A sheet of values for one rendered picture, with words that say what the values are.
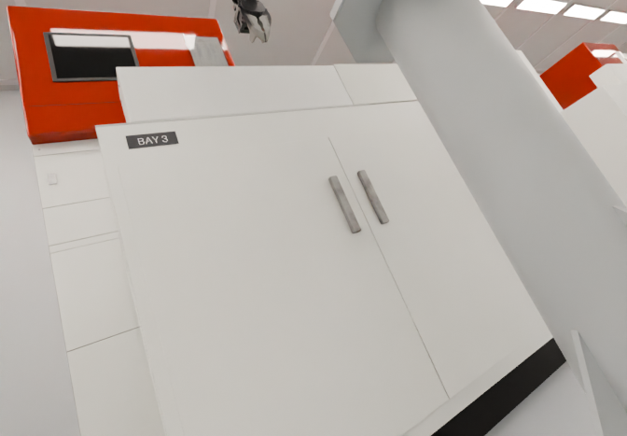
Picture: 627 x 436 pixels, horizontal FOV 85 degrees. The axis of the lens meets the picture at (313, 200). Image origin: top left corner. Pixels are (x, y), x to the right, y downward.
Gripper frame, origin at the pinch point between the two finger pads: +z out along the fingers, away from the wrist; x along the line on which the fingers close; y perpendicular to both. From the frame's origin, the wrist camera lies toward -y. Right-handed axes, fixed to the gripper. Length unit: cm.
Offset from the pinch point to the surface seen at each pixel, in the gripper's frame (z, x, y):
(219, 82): 19.7, 19.6, -4.0
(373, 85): 22.4, -25.7, -4.0
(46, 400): 63, 103, 207
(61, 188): 7, 60, 58
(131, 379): 72, 52, 58
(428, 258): 74, -14, -4
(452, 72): 50, -2, -39
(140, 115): 27.2, 37.9, -4.0
